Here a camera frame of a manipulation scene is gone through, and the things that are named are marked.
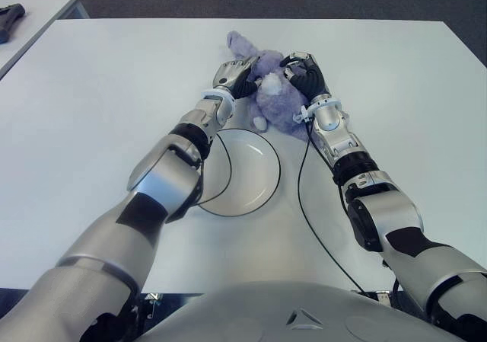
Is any purple plush bunny doll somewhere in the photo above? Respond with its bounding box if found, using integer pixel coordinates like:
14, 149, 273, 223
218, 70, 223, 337
226, 30, 311, 142

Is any grey robot torso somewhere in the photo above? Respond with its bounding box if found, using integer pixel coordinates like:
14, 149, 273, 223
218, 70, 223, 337
138, 280, 464, 342

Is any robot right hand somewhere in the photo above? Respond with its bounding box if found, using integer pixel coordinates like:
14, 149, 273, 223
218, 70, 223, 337
279, 51, 329, 105

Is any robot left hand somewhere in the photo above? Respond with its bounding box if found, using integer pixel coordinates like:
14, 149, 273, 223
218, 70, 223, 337
212, 55, 262, 100

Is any white side table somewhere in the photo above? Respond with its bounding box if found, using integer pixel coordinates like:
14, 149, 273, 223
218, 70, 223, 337
0, 0, 91, 80

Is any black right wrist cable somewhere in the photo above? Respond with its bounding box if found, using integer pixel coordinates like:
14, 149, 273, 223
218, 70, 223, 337
297, 123, 367, 294

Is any white plate black rim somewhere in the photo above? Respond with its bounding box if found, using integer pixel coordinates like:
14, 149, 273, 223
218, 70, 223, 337
196, 127, 282, 217

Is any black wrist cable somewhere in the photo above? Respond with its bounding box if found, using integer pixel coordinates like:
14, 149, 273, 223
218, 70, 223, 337
193, 134, 234, 206
297, 123, 367, 294

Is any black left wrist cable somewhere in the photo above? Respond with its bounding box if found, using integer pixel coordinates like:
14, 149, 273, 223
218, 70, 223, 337
193, 134, 234, 206

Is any black handheld controller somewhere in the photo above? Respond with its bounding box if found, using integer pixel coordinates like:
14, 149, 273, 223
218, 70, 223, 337
0, 3, 26, 45

